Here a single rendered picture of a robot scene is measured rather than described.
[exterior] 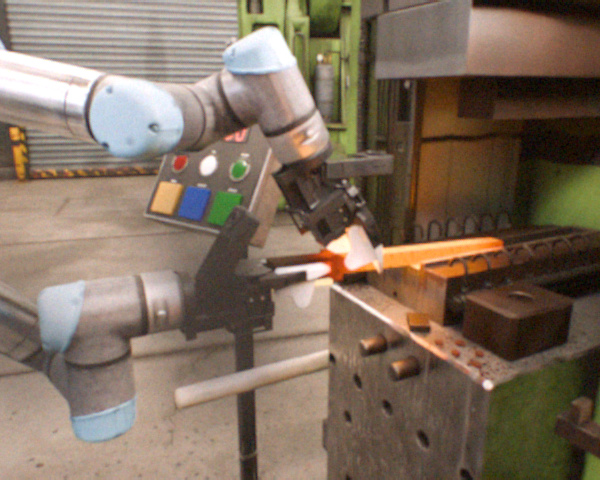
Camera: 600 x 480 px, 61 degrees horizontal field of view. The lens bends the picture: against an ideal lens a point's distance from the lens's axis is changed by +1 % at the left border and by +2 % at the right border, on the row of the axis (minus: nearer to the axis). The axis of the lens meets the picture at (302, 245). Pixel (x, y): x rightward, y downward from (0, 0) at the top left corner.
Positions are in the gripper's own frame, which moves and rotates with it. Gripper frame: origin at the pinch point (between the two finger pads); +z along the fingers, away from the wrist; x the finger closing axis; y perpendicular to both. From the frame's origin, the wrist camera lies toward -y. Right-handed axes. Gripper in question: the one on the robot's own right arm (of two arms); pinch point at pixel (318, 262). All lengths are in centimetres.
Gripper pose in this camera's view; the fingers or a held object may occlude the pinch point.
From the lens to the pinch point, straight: 71.6
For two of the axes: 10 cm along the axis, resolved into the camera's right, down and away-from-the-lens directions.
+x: 4.6, 2.5, -8.5
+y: -0.2, 9.6, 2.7
